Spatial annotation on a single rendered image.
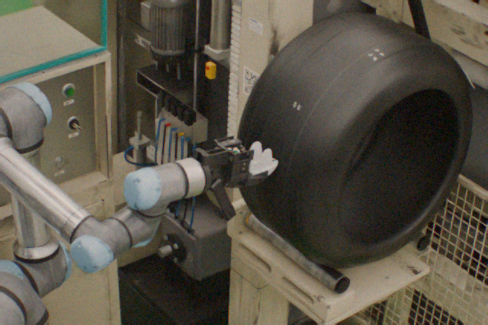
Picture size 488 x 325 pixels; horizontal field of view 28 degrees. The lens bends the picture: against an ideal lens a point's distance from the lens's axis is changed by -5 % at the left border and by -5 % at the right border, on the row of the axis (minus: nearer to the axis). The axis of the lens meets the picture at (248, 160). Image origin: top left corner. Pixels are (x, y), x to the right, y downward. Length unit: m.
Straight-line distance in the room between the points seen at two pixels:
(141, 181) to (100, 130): 0.76
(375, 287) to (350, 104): 0.61
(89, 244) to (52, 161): 0.75
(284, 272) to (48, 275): 0.57
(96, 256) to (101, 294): 1.00
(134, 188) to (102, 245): 0.13
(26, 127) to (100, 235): 0.36
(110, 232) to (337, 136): 0.51
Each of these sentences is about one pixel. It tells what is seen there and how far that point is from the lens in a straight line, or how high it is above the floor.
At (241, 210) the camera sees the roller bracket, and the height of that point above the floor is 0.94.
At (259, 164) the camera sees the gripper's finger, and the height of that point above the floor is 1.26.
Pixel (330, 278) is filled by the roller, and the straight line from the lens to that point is 2.39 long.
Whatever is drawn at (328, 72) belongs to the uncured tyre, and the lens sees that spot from 2.16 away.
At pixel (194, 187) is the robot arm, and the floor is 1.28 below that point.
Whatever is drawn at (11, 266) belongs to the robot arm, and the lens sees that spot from 2.36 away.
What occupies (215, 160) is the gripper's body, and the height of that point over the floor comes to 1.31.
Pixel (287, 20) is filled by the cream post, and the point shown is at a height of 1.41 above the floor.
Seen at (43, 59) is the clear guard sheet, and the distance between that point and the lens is 2.49.
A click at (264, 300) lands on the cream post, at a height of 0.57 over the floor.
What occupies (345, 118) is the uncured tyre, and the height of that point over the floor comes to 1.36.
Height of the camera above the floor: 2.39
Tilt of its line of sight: 32 degrees down
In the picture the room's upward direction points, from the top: 3 degrees clockwise
